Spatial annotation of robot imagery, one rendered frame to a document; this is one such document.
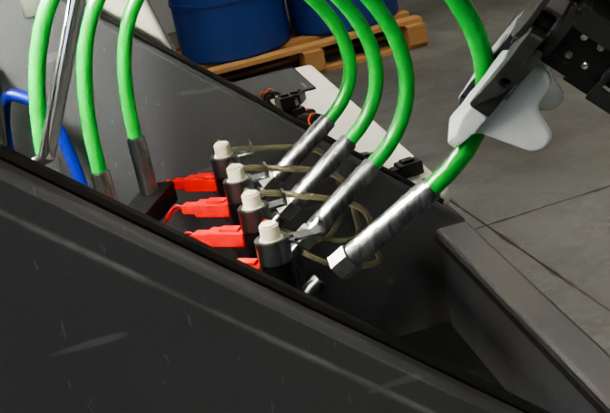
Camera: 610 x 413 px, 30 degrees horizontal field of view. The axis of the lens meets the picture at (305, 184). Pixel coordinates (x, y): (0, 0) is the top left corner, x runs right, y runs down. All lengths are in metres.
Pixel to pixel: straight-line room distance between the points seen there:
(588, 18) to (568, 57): 0.04
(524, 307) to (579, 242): 2.35
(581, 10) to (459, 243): 0.60
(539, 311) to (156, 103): 0.44
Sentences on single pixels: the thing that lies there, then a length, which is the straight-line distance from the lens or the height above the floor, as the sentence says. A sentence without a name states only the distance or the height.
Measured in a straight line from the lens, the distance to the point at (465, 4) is 0.75.
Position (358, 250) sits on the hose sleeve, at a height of 1.14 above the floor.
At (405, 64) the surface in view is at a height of 1.21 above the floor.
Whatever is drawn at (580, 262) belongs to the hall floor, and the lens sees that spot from 3.33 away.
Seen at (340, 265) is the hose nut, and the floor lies 1.13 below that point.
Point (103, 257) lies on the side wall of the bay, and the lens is 0.53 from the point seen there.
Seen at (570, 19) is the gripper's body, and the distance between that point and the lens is 0.69.
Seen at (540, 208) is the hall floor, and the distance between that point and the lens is 3.72.
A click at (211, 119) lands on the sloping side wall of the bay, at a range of 1.20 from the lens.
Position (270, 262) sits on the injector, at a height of 1.10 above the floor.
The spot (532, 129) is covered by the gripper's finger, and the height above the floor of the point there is 1.22.
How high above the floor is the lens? 1.47
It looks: 20 degrees down
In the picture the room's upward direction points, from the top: 12 degrees counter-clockwise
